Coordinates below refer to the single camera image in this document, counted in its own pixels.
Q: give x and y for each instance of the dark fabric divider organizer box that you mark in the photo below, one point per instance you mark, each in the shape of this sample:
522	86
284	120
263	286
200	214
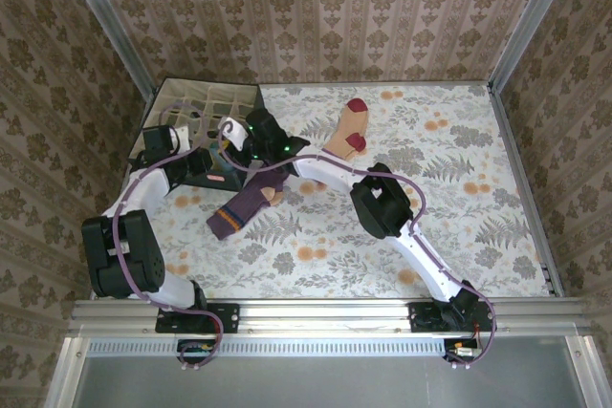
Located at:
215	181

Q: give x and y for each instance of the beige sock with red toe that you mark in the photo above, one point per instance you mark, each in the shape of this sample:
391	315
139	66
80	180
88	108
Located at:
361	147
346	126

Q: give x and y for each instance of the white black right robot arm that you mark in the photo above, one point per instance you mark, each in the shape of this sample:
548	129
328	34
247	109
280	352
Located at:
382	207

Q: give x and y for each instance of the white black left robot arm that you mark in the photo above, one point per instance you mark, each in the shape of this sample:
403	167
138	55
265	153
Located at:
122	260

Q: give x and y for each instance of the floral printed tablecloth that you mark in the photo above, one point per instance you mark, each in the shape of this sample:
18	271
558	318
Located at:
454	178

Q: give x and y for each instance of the black power connector box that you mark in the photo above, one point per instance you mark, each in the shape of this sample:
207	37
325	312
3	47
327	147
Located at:
196	348
461	348

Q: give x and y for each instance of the grey metal panel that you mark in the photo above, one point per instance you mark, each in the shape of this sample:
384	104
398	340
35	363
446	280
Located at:
311	384

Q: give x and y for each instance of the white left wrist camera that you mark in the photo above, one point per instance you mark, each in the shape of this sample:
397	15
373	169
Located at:
182	138

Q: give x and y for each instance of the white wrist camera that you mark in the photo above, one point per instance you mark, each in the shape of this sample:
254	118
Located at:
182	138
234	133

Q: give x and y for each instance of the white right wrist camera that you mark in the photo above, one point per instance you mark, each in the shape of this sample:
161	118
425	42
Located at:
234	133

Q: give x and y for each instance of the aluminium table side rail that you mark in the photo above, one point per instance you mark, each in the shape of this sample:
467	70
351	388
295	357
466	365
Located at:
148	102
526	188

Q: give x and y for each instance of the thin aluminium table edge rail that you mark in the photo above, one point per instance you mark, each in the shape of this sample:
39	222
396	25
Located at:
382	84

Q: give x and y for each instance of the aluminium frame post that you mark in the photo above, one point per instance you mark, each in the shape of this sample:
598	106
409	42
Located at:
531	21
107	21

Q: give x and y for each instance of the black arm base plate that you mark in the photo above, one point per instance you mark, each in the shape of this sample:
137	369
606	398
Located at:
232	317
418	319

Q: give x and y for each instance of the long aluminium mounting rail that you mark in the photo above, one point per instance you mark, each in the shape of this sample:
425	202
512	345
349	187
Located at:
325	315

